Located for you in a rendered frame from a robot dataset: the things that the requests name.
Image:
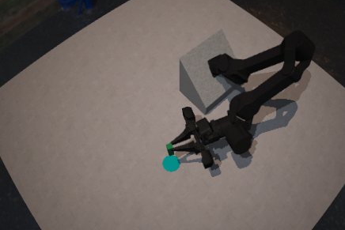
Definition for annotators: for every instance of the dark green rectangular post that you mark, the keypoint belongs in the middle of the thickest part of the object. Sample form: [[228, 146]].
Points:
[[169, 147]]

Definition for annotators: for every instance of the cyan circle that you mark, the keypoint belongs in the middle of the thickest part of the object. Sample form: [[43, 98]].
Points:
[[171, 163]]

